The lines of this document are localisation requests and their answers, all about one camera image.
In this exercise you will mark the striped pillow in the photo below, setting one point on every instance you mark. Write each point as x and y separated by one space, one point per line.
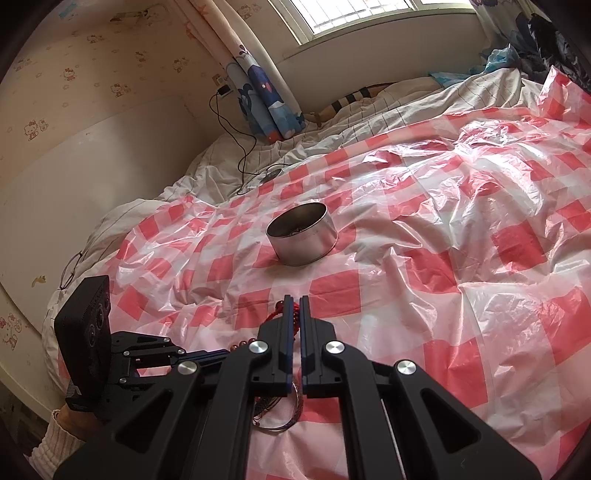
351 99

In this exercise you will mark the window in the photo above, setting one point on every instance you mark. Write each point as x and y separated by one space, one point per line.
369 14

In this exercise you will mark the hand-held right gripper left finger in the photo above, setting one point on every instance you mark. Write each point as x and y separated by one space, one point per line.
289 318

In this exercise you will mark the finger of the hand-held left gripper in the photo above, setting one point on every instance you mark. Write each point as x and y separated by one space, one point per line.
147 371
157 347

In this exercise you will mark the round black device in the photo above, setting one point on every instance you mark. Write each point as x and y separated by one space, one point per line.
270 174

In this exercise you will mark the white padded headboard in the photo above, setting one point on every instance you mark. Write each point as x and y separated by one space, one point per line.
92 184

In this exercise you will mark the red checkered plastic sheet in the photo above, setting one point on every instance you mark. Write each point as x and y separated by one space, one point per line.
415 230

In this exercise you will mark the round metal tin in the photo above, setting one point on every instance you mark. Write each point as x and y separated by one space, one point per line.
304 244

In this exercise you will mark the eyeglasses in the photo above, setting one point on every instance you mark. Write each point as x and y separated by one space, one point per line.
70 272

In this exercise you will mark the black jacket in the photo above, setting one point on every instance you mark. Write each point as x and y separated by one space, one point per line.
554 41

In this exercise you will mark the blue plastic bag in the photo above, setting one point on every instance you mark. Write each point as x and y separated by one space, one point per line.
494 60

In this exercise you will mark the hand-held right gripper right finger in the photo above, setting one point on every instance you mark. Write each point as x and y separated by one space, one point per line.
304 323

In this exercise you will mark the cartoon print curtain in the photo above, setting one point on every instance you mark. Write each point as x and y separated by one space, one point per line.
263 92

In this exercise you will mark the wall socket with charger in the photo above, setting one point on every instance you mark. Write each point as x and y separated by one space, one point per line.
222 85

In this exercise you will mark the silver bangle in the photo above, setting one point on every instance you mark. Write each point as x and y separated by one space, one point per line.
277 430

